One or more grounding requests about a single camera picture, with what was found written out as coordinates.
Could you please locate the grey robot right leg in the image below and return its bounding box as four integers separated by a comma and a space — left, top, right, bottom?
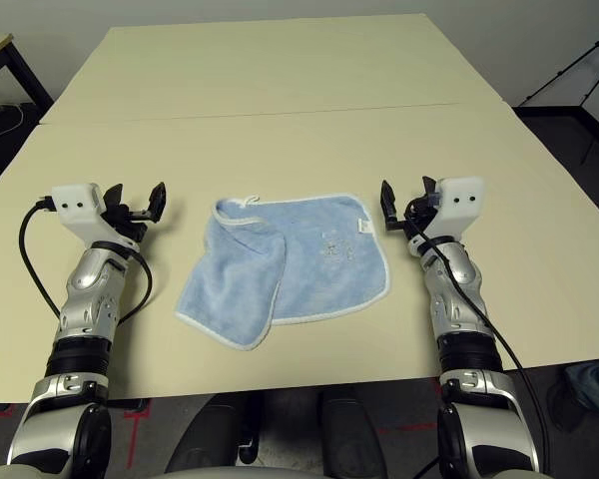
321, 386, 388, 479

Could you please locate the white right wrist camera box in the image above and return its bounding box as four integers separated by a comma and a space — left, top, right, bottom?
426, 175, 486, 240

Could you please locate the grey robot leg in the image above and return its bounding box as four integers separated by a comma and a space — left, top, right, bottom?
167, 393, 251, 475
321, 386, 388, 479

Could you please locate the grey robot left leg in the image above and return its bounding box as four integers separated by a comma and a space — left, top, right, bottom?
167, 393, 251, 475

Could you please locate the black-framed side table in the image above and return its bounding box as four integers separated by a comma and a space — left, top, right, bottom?
0, 33, 56, 119

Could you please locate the beige robot torso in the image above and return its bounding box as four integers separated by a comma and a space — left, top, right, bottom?
164, 464, 340, 479

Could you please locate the white floor cable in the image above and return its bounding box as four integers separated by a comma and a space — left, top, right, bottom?
0, 102, 26, 144

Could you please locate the person's sneaker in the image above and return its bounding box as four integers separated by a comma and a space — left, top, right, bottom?
546, 381, 588, 433

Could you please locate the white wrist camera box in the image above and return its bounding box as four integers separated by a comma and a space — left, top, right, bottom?
426, 175, 486, 240
51, 182, 131, 245

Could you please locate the light blue terry towel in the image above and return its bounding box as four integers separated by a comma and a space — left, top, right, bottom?
173, 193, 391, 351

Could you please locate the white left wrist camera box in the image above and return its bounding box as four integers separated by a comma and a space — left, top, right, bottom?
51, 182, 131, 245

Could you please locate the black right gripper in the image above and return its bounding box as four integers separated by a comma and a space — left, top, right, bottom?
380, 175, 438, 240

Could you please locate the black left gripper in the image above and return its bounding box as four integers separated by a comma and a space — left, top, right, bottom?
103, 182, 169, 246

